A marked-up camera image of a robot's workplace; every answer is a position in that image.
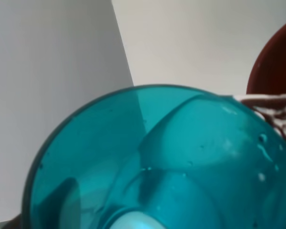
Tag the teal translucent cup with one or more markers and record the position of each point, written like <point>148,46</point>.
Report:
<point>186,158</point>

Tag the red plastic cup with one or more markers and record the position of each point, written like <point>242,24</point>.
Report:
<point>266,89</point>

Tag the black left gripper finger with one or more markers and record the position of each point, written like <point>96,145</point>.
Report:
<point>56,211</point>

